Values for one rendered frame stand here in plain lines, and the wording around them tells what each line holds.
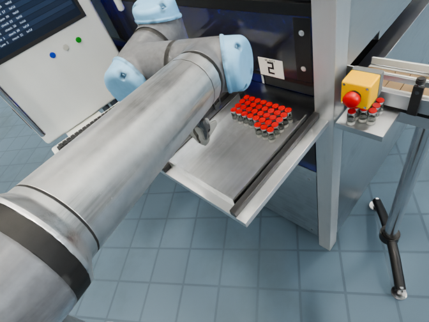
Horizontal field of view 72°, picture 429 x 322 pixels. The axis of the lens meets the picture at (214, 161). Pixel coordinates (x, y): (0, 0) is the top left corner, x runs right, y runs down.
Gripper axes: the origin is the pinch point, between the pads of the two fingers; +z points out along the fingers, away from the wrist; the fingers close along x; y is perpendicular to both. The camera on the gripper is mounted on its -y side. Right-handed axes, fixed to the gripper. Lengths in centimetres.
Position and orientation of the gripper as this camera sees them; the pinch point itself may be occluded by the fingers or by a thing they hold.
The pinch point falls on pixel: (202, 143)
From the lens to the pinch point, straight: 75.2
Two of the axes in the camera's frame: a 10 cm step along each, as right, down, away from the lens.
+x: -7.8, -3.8, 5.0
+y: 5.8, -7.3, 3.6
